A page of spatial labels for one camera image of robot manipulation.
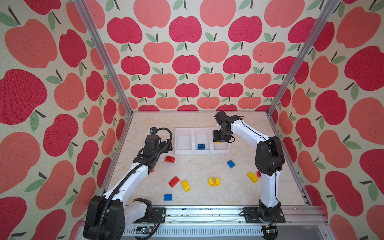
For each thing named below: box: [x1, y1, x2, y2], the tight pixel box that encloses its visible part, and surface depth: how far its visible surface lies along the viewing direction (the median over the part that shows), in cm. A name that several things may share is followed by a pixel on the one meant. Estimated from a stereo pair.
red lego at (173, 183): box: [168, 176, 181, 189], surface depth 87 cm
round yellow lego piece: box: [208, 177, 221, 187], surface depth 85 cm
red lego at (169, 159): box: [164, 155, 176, 163], surface depth 95 cm
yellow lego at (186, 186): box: [181, 180, 191, 193], surface depth 84 cm
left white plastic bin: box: [174, 127, 194, 155], surface depth 102 cm
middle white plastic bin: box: [192, 127, 212, 155], surface depth 103 cm
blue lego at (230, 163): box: [226, 159, 236, 168], surface depth 95 cm
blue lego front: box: [163, 193, 173, 201], surface depth 82 cm
